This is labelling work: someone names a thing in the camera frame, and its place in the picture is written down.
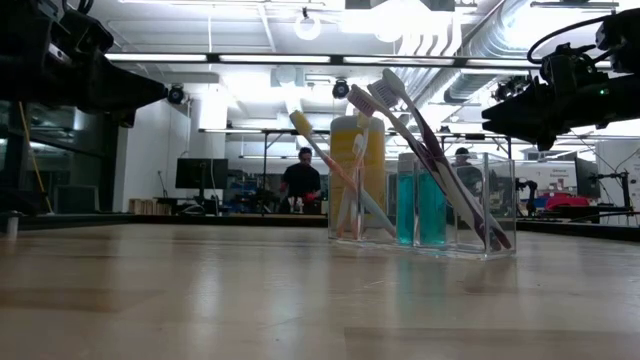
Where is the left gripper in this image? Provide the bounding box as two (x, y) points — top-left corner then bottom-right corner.
(0, 29), (169, 129)

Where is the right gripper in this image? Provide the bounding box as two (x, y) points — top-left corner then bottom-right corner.
(481, 42), (640, 152)

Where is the teal liquid bottle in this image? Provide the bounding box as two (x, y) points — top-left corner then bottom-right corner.
(417, 159), (448, 248)

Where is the teal bottle white cap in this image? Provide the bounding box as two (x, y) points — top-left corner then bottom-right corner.
(396, 152), (418, 246)

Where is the person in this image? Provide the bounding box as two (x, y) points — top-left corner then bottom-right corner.
(278, 146), (323, 216)
(451, 146), (485, 199)

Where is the black computer monitor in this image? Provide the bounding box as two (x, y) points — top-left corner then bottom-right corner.
(174, 157), (230, 192)
(573, 157), (602, 201)

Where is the red object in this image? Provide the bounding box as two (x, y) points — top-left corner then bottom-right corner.
(543, 193), (592, 212)

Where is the clear acrylic organizer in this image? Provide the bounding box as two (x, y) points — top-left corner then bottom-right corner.
(327, 151), (517, 261)

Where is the yellow cylinder container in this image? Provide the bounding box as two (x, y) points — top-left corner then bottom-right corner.
(328, 114), (387, 230)

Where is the round white ceiling lamp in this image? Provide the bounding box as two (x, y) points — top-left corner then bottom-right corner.
(293, 12), (323, 42)

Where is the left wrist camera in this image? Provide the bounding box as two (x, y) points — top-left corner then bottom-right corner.
(59, 8), (115, 55)

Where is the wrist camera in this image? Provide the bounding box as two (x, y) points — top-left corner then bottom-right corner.
(594, 7), (640, 75)
(59, 8), (115, 55)

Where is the yellow extension cable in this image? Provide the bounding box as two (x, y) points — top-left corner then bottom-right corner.
(17, 101), (55, 215)

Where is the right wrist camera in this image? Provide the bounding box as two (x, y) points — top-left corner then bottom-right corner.
(594, 7), (640, 75)

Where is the black aluminium table frame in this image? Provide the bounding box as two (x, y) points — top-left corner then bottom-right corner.
(0, 210), (640, 244)

